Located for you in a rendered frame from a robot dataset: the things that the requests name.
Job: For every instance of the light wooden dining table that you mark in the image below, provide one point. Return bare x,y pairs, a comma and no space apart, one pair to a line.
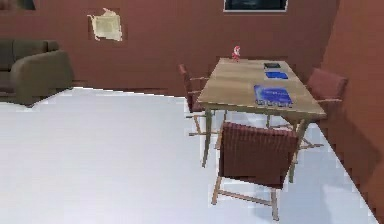
233,83

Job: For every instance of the small black tablet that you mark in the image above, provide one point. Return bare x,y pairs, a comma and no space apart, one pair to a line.
272,65

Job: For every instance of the olive brown sofa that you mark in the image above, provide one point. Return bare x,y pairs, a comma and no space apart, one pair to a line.
40,71

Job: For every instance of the dark white-framed wall picture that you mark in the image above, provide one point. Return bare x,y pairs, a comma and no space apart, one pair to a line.
255,4

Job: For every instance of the large blue book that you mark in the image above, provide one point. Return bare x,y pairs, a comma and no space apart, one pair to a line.
271,95

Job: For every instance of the dark red wooden chair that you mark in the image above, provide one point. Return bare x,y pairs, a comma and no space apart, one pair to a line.
256,153
189,88
325,86

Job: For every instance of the red and white figurine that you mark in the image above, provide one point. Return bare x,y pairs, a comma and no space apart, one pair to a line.
236,52

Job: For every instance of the cream wall picture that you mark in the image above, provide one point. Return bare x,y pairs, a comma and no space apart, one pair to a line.
107,26

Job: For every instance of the small blue book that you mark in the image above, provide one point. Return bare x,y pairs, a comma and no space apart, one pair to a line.
276,75

